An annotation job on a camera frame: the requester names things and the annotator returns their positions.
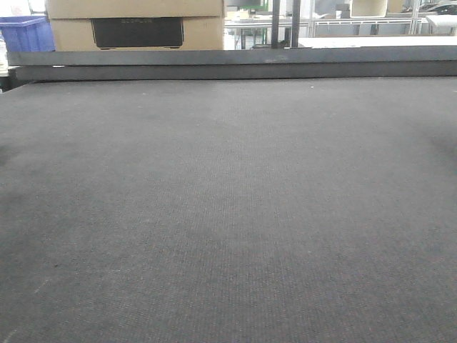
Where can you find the blue plastic crate background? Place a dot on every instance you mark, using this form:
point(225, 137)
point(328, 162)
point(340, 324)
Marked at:
point(27, 33)

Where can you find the black vertical pole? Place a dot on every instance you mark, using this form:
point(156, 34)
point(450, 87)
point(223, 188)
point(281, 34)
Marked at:
point(296, 19)
point(276, 4)

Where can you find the black vertical pole right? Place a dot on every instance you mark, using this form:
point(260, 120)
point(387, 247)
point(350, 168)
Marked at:
point(296, 19)

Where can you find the upper cardboard box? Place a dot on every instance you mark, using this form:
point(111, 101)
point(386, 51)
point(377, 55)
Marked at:
point(68, 9)

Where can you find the lower cardboard box black print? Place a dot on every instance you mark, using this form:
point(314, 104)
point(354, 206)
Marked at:
point(204, 33)

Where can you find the dark grey fabric mat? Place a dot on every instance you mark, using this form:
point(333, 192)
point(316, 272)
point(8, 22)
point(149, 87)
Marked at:
point(315, 210)

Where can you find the clear plastic bottle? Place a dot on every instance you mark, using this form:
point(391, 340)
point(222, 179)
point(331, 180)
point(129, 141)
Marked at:
point(3, 57)

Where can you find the dark grey board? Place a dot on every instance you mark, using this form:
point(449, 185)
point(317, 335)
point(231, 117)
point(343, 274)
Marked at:
point(238, 72)
point(240, 57)

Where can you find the dark grey upper board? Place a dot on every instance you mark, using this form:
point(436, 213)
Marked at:
point(240, 57)

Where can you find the black vertical pole left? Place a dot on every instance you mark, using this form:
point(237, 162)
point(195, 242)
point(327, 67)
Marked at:
point(276, 4)

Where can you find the dark grey lower board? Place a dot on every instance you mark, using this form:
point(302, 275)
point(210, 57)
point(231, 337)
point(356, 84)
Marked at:
point(238, 72)

